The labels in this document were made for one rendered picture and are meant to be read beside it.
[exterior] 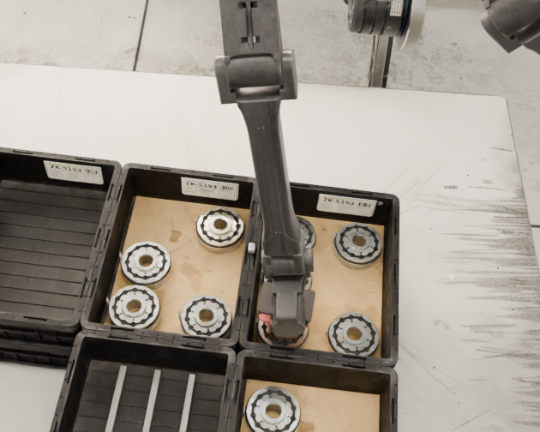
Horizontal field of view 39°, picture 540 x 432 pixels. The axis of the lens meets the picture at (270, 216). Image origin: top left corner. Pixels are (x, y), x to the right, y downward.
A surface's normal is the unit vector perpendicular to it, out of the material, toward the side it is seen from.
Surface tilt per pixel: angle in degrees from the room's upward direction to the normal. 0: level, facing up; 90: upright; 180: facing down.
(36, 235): 0
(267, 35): 51
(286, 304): 12
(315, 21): 0
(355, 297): 0
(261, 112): 77
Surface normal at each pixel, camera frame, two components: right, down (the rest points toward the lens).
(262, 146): -0.07, 0.68
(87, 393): 0.06, -0.56
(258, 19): -0.11, 0.26
